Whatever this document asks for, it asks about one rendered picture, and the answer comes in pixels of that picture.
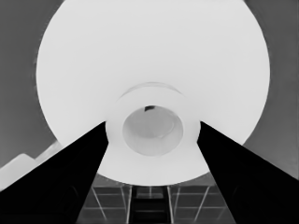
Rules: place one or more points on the large thick white disc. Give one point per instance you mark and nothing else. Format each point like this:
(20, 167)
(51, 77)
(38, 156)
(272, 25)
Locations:
(93, 62)

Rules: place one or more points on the small white T-shaped piece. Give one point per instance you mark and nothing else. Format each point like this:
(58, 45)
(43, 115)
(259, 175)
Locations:
(15, 169)

